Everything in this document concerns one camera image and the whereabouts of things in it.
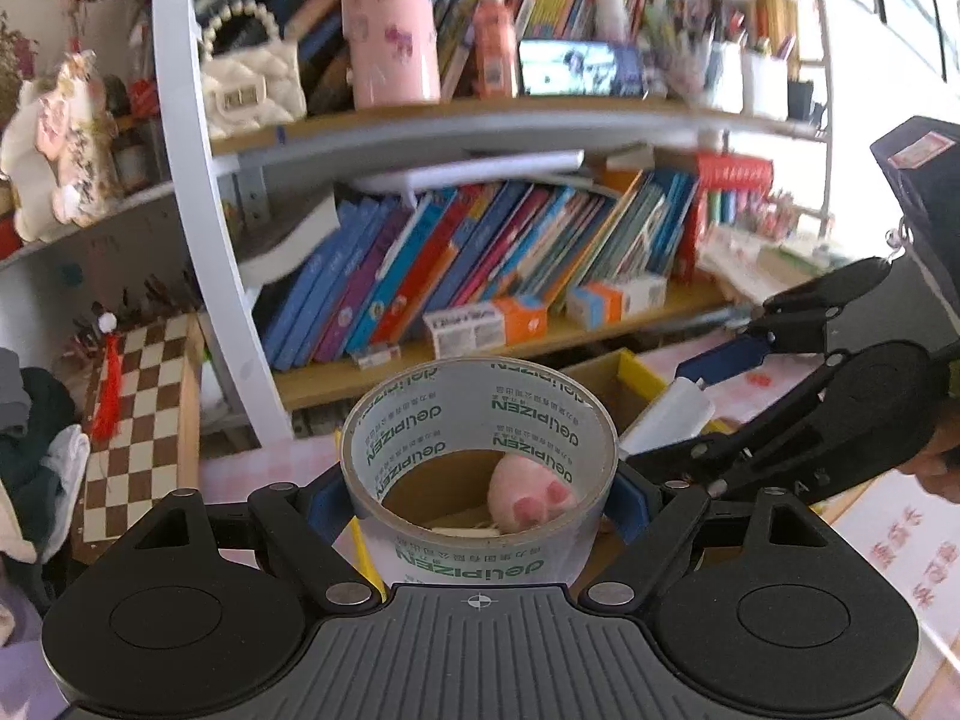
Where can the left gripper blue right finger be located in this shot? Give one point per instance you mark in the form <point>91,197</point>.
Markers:
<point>656,527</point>

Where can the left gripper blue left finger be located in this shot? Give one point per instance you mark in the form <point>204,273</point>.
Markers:
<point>294,529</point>

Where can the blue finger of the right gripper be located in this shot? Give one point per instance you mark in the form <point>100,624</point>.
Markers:
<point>750,352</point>
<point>750,457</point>

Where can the white power adapter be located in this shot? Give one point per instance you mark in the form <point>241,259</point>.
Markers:
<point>678,413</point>

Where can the pink plush pig toy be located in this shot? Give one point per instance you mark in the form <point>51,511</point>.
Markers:
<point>523,494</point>

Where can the clear packing tape roll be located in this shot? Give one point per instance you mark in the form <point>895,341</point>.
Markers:
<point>417,455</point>

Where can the stack of papers and books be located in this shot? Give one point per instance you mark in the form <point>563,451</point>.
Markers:
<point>752,269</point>

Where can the yellow cardboard box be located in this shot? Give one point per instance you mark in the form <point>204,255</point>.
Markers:
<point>625,387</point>

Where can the wooden chess board box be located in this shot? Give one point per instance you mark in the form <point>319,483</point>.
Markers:
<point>155,448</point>

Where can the red book box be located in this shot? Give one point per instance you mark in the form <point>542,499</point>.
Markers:
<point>723,184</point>

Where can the red tassel ornament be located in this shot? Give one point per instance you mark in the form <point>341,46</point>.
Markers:
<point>106,415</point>

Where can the white orange medicine box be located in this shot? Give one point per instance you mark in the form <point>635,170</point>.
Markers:
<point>471,329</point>

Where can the row of leaning books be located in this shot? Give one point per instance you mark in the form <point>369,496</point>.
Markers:
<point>387,265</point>

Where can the pile of clothes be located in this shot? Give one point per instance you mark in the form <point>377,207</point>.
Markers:
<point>44,454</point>

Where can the smartphone on shelf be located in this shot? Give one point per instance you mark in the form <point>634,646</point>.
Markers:
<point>558,67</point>

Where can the pink bottle on shelf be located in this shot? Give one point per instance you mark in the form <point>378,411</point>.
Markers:
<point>495,45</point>

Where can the cream plush toy on shelf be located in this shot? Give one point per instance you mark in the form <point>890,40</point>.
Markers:
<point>56,152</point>

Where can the white quilted handbag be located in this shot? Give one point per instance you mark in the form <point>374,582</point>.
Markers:
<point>249,89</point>

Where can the pink cylindrical cup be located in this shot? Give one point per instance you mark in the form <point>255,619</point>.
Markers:
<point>393,58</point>

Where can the white shelf post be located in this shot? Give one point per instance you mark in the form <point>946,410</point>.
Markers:
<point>242,369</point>

